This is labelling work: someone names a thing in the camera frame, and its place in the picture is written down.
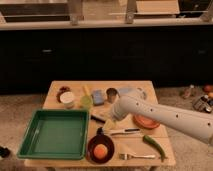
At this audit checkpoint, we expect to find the wooden black felt eraser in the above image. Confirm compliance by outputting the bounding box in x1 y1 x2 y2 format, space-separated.
90 114 106 123

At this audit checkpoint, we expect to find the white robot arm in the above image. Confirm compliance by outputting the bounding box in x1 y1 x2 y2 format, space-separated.
109 89 213 146

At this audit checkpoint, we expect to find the dark brown plate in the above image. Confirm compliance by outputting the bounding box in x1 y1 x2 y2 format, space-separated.
87 135 115 164

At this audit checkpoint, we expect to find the orange fruit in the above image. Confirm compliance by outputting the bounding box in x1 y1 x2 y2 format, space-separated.
93 144 108 159

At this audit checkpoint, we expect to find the blue sponge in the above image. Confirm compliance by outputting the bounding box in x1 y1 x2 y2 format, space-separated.
92 90 104 106

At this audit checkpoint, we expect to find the metal cup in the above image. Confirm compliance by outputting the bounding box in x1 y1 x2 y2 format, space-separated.
106 88 118 103

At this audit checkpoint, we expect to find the green yellow brush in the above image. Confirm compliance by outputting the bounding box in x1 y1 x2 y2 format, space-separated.
80 85 93 110

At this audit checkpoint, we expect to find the wooden table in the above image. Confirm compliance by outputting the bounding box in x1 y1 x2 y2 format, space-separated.
24 81 176 170

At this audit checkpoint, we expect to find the silver fork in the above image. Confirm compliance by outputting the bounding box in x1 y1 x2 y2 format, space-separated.
119 153 155 160

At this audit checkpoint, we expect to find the orange plastic bowl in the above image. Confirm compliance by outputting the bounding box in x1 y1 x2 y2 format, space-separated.
133 115 160 129

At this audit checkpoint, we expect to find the green chili pepper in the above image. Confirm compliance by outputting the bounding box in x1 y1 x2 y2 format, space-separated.
143 135 166 161

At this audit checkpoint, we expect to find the white cup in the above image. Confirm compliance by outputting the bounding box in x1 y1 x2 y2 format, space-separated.
60 91 75 108

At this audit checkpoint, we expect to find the green plastic tray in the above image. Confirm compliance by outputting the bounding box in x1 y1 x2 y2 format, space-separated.
17 109 89 160

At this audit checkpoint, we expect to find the dark red small object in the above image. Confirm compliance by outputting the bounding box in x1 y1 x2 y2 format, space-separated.
56 86 71 103

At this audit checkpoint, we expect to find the dark cabinet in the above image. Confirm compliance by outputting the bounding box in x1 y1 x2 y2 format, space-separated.
0 25 213 94

